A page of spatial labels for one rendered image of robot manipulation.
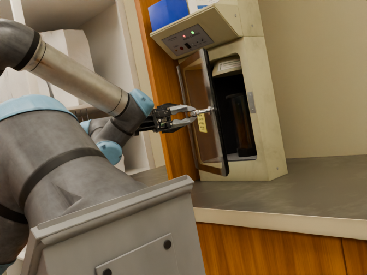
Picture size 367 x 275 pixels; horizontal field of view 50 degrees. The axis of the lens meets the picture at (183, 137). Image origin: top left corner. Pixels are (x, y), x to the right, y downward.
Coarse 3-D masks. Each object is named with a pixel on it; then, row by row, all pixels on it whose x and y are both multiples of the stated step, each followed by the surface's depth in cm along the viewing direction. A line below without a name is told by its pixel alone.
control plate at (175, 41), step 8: (184, 32) 130; (200, 32) 127; (168, 40) 137; (176, 40) 135; (184, 40) 134; (192, 40) 132; (200, 40) 130; (208, 40) 129; (176, 48) 139; (184, 48) 137; (192, 48) 135
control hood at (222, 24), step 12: (204, 12) 119; (216, 12) 117; (228, 12) 119; (180, 24) 128; (192, 24) 125; (204, 24) 123; (216, 24) 121; (228, 24) 119; (240, 24) 123; (156, 36) 138; (168, 36) 135; (216, 36) 126; (228, 36) 123; (240, 36) 123; (168, 48) 141; (204, 48) 133
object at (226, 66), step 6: (222, 60) 136; (228, 60) 134; (234, 60) 133; (216, 66) 138; (222, 66) 135; (228, 66) 133; (234, 66) 133; (240, 66) 133; (216, 72) 137; (222, 72) 134; (228, 72) 133; (234, 72) 149; (240, 72) 148
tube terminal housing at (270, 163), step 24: (240, 0) 124; (216, 48) 132; (240, 48) 125; (264, 48) 130; (264, 72) 129; (264, 96) 128; (264, 120) 127; (264, 144) 126; (240, 168) 134; (264, 168) 126
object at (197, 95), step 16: (192, 64) 129; (208, 64) 117; (192, 80) 132; (208, 80) 118; (192, 96) 136; (208, 96) 120; (192, 128) 143; (208, 128) 126; (208, 144) 129; (208, 160) 133; (224, 160) 118; (224, 176) 120
